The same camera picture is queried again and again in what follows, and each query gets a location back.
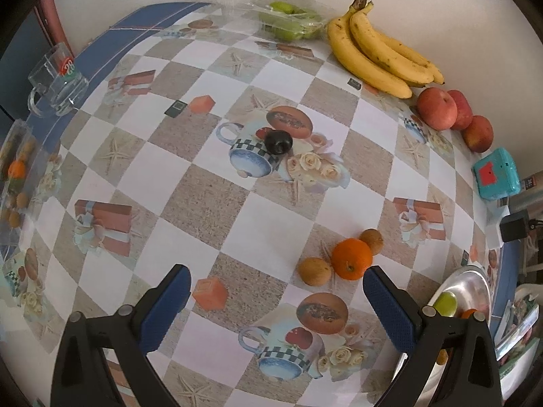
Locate white cable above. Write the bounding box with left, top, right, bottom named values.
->
left=523, top=237, right=543, bottom=273

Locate glass mug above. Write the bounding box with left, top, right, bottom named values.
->
left=27, top=42, right=89, bottom=117

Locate bunch of yellow bananas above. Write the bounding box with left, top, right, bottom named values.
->
left=326, top=0, right=445, bottom=99

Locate clear plastic container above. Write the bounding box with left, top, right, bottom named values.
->
left=0, top=119, right=41, bottom=259

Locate red apple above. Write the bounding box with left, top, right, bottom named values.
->
left=462, top=115, right=494, bottom=153
left=416, top=87, right=459, bottom=131
left=447, top=90, right=473, bottom=131

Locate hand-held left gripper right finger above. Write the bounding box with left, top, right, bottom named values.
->
left=362, top=265, right=503, bottom=407

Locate green round fruit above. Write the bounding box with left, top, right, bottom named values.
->
left=433, top=292, right=459, bottom=316

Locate red wooden bar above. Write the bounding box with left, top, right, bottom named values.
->
left=36, top=0, right=65, bottom=49

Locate dark purple fruit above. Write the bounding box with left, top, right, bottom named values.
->
left=265, top=131, right=293, bottom=155

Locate clear bag of green fruits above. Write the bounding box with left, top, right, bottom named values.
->
left=250, top=0, right=325, bottom=42

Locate checkered printed tablecloth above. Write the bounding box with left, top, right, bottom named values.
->
left=0, top=2, right=505, bottom=407

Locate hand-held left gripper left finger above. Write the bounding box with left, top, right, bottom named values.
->
left=51, top=264, right=192, bottom=407

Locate black power adapter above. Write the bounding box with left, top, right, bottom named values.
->
left=500, top=213, right=529, bottom=242

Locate teal plastic box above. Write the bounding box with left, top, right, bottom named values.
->
left=472, top=148, right=521, bottom=201

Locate stainless steel basin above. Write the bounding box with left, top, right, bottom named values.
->
left=392, top=265, right=493, bottom=391

